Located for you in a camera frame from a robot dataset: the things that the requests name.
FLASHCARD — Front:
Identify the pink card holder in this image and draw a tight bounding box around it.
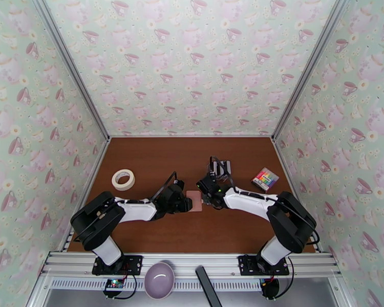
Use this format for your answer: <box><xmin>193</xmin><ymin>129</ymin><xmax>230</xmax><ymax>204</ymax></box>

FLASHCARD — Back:
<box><xmin>185</xmin><ymin>189</ymin><xmax>203</xmax><ymax>213</ymax></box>

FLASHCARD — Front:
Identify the multicoloured sticky notes pack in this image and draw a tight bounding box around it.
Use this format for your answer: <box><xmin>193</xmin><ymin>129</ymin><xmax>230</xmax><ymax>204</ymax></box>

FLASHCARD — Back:
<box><xmin>251</xmin><ymin>167</ymin><xmax>280</xmax><ymax>192</ymax></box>

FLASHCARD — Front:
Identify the cream masking tape roll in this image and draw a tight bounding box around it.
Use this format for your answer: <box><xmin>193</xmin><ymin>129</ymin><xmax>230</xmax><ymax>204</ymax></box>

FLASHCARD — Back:
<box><xmin>111</xmin><ymin>169</ymin><xmax>136</xmax><ymax>192</ymax></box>

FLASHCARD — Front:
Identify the perforated metal strip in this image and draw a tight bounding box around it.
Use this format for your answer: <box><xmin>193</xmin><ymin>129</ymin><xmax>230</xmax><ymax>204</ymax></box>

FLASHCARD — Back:
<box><xmin>49</xmin><ymin>278</ymin><xmax>263</xmax><ymax>293</ymax></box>

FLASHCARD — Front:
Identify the purple bowl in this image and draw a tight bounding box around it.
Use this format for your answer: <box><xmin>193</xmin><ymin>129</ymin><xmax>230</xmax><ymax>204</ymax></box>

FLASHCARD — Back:
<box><xmin>144</xmin><ymin>261</ymin><xmax>176</xmax><ymax>300</ymax></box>

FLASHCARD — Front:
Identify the black flat bar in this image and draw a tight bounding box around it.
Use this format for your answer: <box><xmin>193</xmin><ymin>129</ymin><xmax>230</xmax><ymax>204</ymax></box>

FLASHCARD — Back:
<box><xmin>195</xmin><ymin>266</ymin><xmax>223</xmax><ymax>307</ymax></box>

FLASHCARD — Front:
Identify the green lit circuit board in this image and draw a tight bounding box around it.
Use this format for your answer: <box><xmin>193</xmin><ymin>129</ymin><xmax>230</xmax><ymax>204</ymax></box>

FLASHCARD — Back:
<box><xmin>104</xmin><ymin>278</ymin><xmax>124</xmax><ymax>291</ymax></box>

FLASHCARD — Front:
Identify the black round electronics puck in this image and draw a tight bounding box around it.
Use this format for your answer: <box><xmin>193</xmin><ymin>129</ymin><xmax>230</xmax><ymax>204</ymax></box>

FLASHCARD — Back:
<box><xmin>260</xmin><ymin>278</ymin><xmax>280</xmax><ymax>300</ymax></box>

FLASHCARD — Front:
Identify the aluminium frame rail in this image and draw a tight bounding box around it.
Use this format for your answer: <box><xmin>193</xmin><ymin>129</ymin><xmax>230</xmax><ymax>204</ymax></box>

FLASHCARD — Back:
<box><xmin>39</xmin><ymin>251</ymin><xmax>343</xmax><ymax>279</ymax></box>

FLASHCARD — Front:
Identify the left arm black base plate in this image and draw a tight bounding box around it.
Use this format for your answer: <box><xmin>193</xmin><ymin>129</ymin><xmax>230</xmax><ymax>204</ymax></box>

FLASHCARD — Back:
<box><xmin>92</xmin><ymin>255</ymin><xmax>143</xmax><ymax>276</ymax></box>

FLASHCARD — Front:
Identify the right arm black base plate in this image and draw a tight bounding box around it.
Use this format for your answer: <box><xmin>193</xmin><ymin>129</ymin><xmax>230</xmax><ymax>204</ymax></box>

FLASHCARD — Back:
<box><xmin>238</xmin><ymin>254</ymin><xmax>290</xmax><ymax>276</ymax></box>

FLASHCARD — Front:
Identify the black base cable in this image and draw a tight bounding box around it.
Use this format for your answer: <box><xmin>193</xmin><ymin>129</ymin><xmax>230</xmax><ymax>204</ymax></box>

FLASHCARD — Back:
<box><xmin>273</xmin><ymin>255</ymin><xmax>296</xmax><ymax>299</ymax></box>
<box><xmin>115</xmin><ymin>273</ymin><xmax>138</xmax><ymax>300</ymax></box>

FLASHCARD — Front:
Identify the aluminium corner post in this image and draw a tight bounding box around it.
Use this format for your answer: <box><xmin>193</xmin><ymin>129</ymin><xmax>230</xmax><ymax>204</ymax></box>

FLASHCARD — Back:
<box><xmin>30</xmin><ymin>0</ymin><xmax>112</xmax><ymax>141</ymax></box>
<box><xmin>271</xmin><ymin>0</ymin><xmax>353</xmax><ymax>142</ymax></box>

